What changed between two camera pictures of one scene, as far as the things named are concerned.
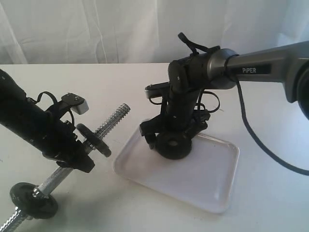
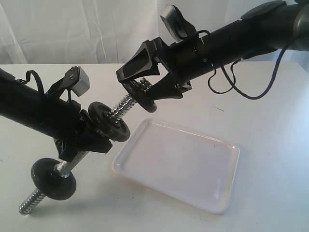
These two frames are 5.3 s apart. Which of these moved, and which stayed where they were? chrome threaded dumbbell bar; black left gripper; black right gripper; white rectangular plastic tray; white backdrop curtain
Moved: black left gripper; chrome threaded dumbbell bar; black right gripper
Stayed: white rectangular plastic tray; white backdrop curtain
